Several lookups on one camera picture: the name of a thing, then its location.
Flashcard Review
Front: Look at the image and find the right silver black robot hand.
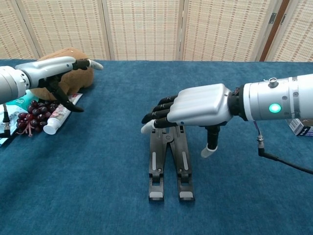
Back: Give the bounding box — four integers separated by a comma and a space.
141, 83, 233, 159

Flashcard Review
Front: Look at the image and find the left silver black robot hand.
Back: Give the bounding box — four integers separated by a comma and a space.
14, 56, 104, 113

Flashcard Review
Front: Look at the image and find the black folding laptop stand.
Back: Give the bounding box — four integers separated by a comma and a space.
147, 124, 196, 203

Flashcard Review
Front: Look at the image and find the brown capybara plush toy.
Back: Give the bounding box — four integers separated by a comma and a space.
31, 47, 95, 101

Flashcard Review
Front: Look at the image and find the teal wet wipes pack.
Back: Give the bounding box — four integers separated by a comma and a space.
4, 89, 40, 116

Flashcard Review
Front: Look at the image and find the red grape bunch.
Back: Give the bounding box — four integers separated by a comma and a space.
16, 99, 62, 137

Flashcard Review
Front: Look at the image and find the floral toothpaste tube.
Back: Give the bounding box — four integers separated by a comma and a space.
43, 93, 83, 135

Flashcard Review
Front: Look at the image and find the white wet wipes pack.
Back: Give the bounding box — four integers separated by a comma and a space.
0, 111, 20, 147

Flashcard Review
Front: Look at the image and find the bamboo folding screen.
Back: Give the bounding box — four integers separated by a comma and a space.
0, 0, 313, 62

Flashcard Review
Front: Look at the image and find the small black carton box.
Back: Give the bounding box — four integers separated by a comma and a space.
289, 117, 313, 137

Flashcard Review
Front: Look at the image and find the blue felt table cover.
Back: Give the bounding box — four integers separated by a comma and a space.
0, 58, 313, 235

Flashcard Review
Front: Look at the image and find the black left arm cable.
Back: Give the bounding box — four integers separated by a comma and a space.
0, 102, 12, 140

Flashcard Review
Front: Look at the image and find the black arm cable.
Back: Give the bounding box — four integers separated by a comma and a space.
253, 121, 313, 176
0, 102, 12, 140

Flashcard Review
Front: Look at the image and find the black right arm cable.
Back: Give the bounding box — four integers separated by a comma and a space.
253, 121, 313, 176

